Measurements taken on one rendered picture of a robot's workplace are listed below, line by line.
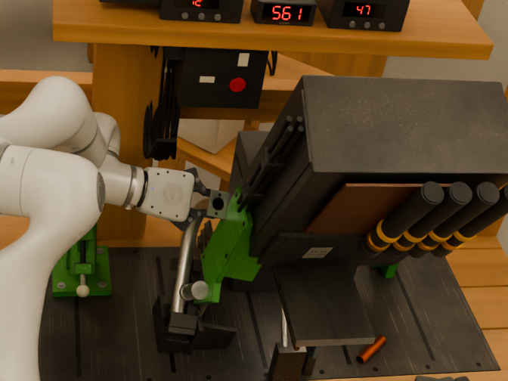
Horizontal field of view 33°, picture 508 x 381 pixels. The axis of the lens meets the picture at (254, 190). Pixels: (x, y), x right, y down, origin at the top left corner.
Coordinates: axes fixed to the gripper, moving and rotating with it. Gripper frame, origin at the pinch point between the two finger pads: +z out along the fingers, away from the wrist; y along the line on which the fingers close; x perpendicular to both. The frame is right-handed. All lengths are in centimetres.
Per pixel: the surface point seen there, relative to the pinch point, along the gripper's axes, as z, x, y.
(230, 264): 3.9, -6.7, -11.7
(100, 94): -23.4, 15.0, 19.7
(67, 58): 10, 267, 88
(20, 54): -12, 273, 85
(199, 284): 0.4, -0.5, -16.7
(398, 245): 24.4, -33.6, -4.1
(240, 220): 2.8, -10.3, -3.2
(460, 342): 67, 0, -19
